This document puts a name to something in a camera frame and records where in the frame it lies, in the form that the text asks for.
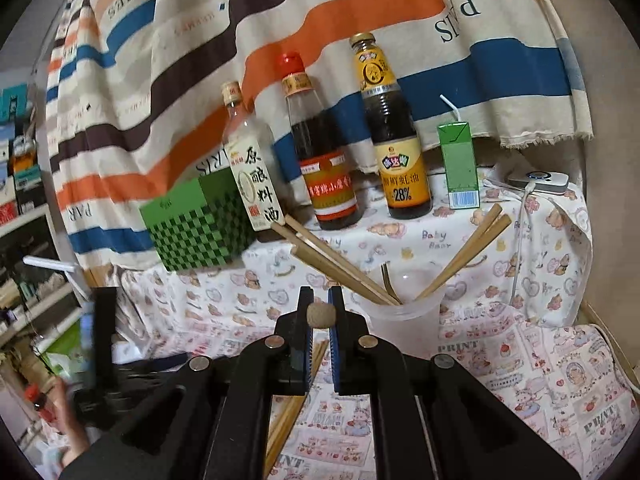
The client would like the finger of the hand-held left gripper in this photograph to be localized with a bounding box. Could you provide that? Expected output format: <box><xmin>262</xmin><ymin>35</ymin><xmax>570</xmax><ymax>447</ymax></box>
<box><xmin>80</xmin><ymin>287</ymin><xmax>120</xmax><ymax>391</ymax></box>

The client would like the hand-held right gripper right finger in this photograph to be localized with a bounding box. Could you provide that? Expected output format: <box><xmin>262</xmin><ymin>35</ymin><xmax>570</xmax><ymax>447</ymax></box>
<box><xmin>326</xmin><ymin>286</ymin><xmax>583</xmax><ymax>480</ymax></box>

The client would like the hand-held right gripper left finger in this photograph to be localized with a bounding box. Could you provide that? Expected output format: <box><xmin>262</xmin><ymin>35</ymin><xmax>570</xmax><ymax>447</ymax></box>
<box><xmin>60</xmin><ymin>286</ymin><xmax>316</xmax><ymax>480</ymax></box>

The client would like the long wooden chopstick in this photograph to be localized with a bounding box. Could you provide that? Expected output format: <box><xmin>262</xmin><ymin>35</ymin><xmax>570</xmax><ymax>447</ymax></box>
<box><xmin>267</xmin><ymin>340</ymin><xmax>330</xmax><ymax>476</ymax></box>
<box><xmin>263</xmin><ymin>341</ymin><xmax>321</xmax><ymax>463</ymax></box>
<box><xmin>306</xmin><ymin>301</ymin><xmax>332</xmax><ymax>329</ymax></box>

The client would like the translucent plastic cup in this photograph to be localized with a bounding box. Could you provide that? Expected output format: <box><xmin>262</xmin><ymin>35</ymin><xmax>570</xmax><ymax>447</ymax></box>
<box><xmin>351</xmin><ymin>266</ymin><xmax>445</xmax><ymax>361</ymax></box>

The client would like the bunch of wooden chopsticks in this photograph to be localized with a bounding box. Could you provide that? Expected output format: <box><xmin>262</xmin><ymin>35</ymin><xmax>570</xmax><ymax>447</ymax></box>
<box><xmin>270</xmin><ymin>203</ymin><xmax>512</xmax><ymax>307</ymax></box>

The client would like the person's left forearm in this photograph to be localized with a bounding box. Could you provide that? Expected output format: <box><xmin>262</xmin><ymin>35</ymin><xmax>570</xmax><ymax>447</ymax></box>
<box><xmin>50</xmin><ymin>377</ymin><xmax>98</xmax><ymax>468</ymax></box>

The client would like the green checkered box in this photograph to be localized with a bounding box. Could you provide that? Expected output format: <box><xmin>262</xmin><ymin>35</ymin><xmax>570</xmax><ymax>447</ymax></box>
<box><xmin>139</xmin><ymin>167</ymin><xmax>258</xmax><ymax>273</ymax></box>

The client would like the red cap sauce bottle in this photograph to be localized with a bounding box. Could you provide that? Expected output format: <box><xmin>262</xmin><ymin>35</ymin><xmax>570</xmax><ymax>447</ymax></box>
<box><xmin>277</xmin><ymin>51</ymin><xmax>360</xmax><ymax>231</ymax></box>

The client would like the strawberry print cloth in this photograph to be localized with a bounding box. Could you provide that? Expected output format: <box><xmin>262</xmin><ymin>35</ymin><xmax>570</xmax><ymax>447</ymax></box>
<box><xmin>215</xmin><ymin>305</ymin><xmax>640</xmax><ymax>480</ymax></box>

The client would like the bear print cloth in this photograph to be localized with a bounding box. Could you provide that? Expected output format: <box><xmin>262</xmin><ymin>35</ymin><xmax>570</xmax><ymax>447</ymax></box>
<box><xmin>117</xmin><ymin>165</ymin><xmax>593</xmax><ymax>361</ymax></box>

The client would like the clear cooking wine bottle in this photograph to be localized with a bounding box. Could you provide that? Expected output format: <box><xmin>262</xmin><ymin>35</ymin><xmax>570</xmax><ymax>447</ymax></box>
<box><xmin>221</xmin><ymin>81</ymin><xmax>287</xmax><ymax>232</ymax></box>

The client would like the yellow label sauce bottle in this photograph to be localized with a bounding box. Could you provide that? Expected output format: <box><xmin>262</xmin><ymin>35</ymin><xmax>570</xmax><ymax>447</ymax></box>
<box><xmin>349</xmin><ymin>32</ymin><xmax>433</xmax><ymax>221</ymax></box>

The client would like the green drink carton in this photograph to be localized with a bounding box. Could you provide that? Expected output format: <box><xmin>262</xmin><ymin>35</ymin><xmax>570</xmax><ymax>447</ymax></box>
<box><xmin>437</xmin><ymin>94</ymin><xmax>482</xmax><ymax>210</ymax></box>

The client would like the white electronic device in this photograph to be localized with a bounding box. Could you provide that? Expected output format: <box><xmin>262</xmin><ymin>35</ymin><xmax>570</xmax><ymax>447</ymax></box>
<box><xmin>505</xmin><ymin>170</ymin><xmax>570</xmax><ymax>195</ymax></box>

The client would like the striped fabric backdrop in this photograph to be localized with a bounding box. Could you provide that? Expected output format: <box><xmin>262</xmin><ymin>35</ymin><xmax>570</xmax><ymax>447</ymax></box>
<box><xmin>45</xmin><ymin>0</ymin><xmax>593</xmax><ymax>271</ymax></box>

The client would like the white cable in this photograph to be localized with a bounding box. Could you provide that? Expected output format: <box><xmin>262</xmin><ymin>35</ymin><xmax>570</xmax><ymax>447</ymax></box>
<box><xmin>482</xmin><ymin>177</ymin><xmax>538</xmax><ymax>311</ymax></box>

